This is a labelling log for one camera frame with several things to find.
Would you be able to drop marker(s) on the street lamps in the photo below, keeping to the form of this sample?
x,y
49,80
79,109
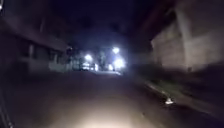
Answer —
x,y
115,50

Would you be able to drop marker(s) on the vehicle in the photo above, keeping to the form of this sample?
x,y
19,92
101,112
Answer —
x,y
86,66

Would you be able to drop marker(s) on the dark asphalt road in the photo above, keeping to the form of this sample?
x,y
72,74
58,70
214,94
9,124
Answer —
x,y
96,100

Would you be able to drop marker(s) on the pale concrete kerb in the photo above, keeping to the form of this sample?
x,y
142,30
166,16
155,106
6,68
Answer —
x,y
173,96

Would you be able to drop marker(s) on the low building with wall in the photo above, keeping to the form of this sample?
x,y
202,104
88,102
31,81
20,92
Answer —
x,y
36,50

